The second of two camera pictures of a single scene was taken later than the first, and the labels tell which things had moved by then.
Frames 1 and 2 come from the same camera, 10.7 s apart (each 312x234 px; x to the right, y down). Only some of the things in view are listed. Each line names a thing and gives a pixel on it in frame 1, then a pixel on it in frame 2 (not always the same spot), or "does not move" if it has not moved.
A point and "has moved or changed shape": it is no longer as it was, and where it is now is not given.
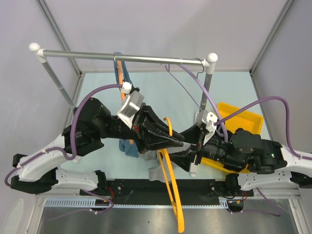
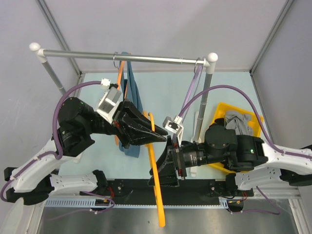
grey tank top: x=156 y=173 has moved or changed shape
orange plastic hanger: x=171 y=182 has moved or changed shape
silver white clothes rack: x=209 y=64 does not move
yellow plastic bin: x=247 y=121 does not move
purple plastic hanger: x=167 y=67 -> x=197 y=72
